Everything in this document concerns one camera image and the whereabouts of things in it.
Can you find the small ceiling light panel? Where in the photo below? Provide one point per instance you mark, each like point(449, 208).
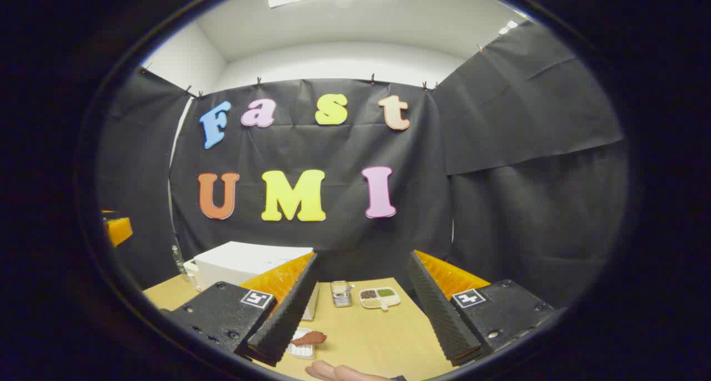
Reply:
point(508, 27)

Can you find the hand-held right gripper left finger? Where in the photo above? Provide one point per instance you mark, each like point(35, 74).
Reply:
point(283, 320)

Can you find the black backdrop cloth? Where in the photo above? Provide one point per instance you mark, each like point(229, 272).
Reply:
point(344, 148)

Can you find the white microwave oven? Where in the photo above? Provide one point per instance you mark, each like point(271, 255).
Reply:
point(239, 261)

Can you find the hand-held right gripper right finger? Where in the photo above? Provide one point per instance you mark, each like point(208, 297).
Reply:
point(444, 320)

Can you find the white divided spice dish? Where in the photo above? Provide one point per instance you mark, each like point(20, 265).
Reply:
point(383, 299)

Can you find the clear plastic bottle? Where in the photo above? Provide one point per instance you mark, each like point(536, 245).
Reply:
point(178, 261)

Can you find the white toaster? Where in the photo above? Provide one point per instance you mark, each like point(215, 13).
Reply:
point(190, 270)

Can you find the small metal container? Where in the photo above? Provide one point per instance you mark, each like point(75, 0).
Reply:
point(341, 296)

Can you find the white rectangular tray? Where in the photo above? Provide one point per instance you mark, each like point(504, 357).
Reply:
point(303, 352)

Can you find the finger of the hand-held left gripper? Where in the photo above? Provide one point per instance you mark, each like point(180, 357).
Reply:
point(119, 231)

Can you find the brown meat piece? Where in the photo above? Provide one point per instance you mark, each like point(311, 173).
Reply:
point(311, 338)

